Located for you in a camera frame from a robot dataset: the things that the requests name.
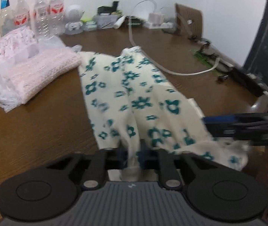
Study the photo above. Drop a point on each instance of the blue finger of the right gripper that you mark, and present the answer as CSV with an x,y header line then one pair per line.
x,y
221,119
223,130

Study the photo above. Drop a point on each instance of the pink floral folded garment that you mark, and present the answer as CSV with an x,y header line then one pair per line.
x,y
18,44

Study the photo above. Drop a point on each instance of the right plastic water bottle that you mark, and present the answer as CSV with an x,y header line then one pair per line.
x,y
56,12

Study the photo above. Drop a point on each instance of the white power strip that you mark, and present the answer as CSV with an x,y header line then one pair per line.
x,y
164,25

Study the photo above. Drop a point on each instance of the brown cardboard stand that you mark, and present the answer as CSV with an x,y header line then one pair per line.
x,y
189,22

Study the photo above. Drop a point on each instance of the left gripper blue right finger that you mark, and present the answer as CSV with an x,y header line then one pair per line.
x,y
162,163

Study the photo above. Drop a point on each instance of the black small box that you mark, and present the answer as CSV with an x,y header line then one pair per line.
x,y
107,9

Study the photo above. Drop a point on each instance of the plastic water bottle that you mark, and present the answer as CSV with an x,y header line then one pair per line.
x,y
22,14
56,12
40,14

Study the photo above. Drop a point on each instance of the green white small boxes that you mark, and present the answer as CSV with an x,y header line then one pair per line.
x,y
88,24

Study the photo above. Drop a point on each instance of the white small tube bottle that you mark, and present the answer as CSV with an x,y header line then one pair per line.
x,y
119,22

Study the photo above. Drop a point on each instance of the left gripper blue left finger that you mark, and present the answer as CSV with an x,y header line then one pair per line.
x,y
96,166

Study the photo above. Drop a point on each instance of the left plastic water bottle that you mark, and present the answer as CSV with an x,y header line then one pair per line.
x,y
22,14

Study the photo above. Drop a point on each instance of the dark green flat box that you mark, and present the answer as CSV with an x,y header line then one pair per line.
x,y
135,23

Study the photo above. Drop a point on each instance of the middle plastic water bottle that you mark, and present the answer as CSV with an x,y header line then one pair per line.
x,y
40,14

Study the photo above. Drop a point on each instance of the white charger adapter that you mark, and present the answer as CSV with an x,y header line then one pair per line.
x,y
156,18

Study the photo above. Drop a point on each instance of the blue label glass bottle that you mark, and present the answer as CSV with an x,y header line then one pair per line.
x,y
6,18

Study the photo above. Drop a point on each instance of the cream teal flower dress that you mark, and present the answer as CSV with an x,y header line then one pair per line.
x,y
128,99

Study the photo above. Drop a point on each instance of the pink striped folded garment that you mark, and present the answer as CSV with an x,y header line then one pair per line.
x,y
28,78

